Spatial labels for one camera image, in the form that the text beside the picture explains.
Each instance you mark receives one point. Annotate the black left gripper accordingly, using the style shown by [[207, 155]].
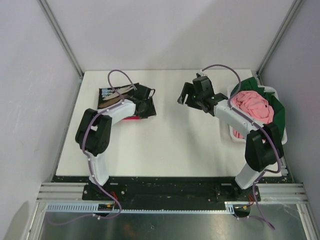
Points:
[[151, 111]]

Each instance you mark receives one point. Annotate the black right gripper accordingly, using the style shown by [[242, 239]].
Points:
[[189, 88]]

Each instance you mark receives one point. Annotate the black t shirt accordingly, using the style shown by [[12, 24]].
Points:
[[108, 97]]

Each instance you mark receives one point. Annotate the magenta t shirt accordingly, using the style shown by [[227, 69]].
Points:
[[133, 118]]

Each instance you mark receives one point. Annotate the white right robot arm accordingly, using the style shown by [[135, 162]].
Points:
[[263, 143]]

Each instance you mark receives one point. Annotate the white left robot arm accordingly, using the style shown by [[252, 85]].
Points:
[[128, 102]]

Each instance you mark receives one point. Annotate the green t shirt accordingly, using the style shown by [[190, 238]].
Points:
[[270, 94]]

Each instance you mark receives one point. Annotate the pink t shirt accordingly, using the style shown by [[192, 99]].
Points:
[[253, 104]]

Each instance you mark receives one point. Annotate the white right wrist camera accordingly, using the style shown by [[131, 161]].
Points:
[[201, 74]]

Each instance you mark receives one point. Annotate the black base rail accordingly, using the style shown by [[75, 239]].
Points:
[[166, 193]]

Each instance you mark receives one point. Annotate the left aluminium frame post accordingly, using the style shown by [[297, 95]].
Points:
[[53, 22]]

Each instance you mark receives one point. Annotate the aluminium frame post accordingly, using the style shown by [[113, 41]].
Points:
[[53, 22], [280, 34]]

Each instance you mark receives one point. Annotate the right aluminium frame post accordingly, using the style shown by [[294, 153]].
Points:
[[280, 34]]

